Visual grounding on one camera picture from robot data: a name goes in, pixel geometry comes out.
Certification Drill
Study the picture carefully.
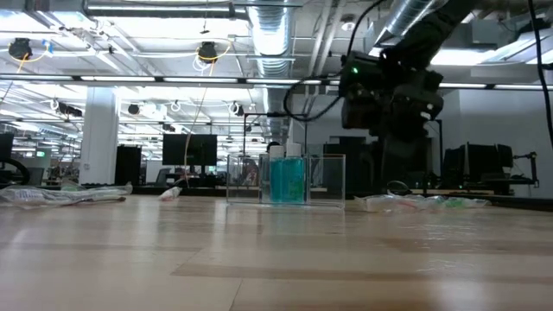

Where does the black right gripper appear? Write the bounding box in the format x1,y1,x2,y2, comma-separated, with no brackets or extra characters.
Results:
339,50,446,195

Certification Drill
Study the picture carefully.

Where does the orange and white toothbrush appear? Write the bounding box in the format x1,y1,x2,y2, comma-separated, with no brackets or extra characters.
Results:
353,193,433,213
158,186,183,202

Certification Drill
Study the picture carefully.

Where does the green and white toothbrush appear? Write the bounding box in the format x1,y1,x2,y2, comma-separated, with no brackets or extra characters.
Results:
425,196,493,210

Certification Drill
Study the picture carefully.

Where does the blue mouthwash bottle white cap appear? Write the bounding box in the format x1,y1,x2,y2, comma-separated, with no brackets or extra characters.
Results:
284,143,307,205
268,145,287,205

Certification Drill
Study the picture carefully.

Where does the clear plastic bag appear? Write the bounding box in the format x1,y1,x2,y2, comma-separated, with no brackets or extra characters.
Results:
0,183,134,207

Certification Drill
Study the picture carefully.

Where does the black low cabinet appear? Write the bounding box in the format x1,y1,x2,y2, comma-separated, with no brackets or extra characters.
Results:
322,136,381,195

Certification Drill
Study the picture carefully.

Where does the black robot workstation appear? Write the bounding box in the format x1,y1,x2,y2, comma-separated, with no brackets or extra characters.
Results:
442,143,540,196

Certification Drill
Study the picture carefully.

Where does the clear acrylic organizer box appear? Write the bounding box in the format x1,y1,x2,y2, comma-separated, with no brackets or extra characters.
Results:
226,153,346,210

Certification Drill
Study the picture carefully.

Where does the black monitor screen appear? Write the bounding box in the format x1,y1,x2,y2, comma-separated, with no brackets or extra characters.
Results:
162,133,219,167

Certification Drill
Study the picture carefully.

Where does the black tall cabinet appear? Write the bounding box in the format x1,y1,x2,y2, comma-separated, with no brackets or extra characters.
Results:
114,144,143,187

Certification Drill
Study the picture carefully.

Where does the white square pillar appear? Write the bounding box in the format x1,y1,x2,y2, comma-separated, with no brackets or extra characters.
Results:
79,86,120,186

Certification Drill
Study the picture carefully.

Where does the black aluminium table frame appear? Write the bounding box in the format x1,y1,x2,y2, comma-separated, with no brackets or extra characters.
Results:
0,183,553,213

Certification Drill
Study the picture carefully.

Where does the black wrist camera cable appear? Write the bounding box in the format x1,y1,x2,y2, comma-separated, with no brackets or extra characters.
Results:
283,0,388,123

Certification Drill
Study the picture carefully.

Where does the black rig frame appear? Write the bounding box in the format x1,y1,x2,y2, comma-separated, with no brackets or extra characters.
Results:
243,111,308,156

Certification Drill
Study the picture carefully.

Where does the silver ventilation duct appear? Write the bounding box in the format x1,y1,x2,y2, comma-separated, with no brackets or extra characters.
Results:
375,0,450,44
248,0,299,143

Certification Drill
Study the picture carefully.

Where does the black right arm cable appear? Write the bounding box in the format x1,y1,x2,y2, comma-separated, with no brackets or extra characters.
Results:
526,0,553,148

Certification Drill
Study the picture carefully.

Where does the black ceiling cable reel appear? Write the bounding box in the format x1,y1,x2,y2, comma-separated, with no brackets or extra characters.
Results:
8,37,34,60
197,41,219,64

